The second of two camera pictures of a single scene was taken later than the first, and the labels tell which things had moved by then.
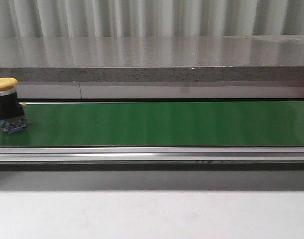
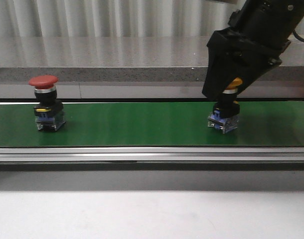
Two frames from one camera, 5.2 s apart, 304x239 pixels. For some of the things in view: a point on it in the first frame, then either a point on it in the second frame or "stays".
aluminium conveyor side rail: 152,159 stays
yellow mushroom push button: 11,114 → 224,118
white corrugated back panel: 145,18 stays
